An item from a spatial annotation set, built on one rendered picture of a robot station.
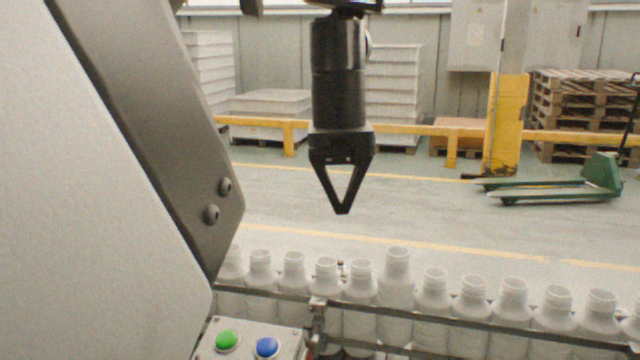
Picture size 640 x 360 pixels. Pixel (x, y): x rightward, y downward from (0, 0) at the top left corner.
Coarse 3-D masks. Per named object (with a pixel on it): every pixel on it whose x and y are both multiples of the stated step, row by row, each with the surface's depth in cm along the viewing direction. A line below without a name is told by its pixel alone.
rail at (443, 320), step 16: (224, 288) 80; (240, 288) 79; (416, 288) 79; (336, 304) 75; (352, 304) 74; (528, 304) 74; (208, 320) 83; (432, 320) 72; (448, 320) 71; (464, 320) 70; (336, 336) 77; (528, 336) 68; (544, 336) 68; (560, 336) 67; (384, 352) 76; (400, 352) 75; (416, 352) 74
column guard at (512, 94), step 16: (512, 80) 471; (528, 80) 468; (512, 96) 475; (496, 112) 483; (512, 112) 479; (496, 128) 488; (512, 128) 484; (496, 144) 492; (512, 144) 488; (496, 160) 497; (512, 160) 493
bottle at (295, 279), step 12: (288, 252) 81; (300, 252) 81; (288, 264) 78; (300, 264) 78; (288, 276) 79; (300, 276) 79; (288, 288) 78; (300, 288) 78; (288, 312) 79; (300, 312) 80; (288, 324) 80; (300, 324) 80
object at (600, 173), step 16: (592, 160) 462; (608, 160) 440; (544, 176) 479; (560, 176) 479; (576, 176) 479; (592, 176) 462; (608, 176) 440; (496, 192) 432; (512, 192) 432; (528, 192) 432; (544, 192) 432; (560, 192) 432; (576, 192) 432; (592, 192) 432; (608, 192) 432
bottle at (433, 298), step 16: (432, 272) 75; (432, 288) 73; (416, 304) 74; (432, 304) 73; (448, 304) 73; (416, 320) 75; (416, 336) 75; (432, 336) 74; (448, 336) 75; (432, 352) 75
